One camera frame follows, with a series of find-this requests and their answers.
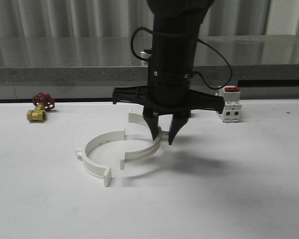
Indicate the white circuit breaker red switch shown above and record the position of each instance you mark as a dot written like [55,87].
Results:
[232,108]

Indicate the white half pipe clamp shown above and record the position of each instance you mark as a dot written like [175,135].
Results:
[93,168]

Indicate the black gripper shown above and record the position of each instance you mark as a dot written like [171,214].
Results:
[168,93]

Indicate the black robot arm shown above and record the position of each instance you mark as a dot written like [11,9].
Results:
[175,34]

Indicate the brass valve with red handwheel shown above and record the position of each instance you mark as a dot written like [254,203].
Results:
[43,103]

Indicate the grey stone counter ledge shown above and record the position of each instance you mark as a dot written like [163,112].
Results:
[65,61]

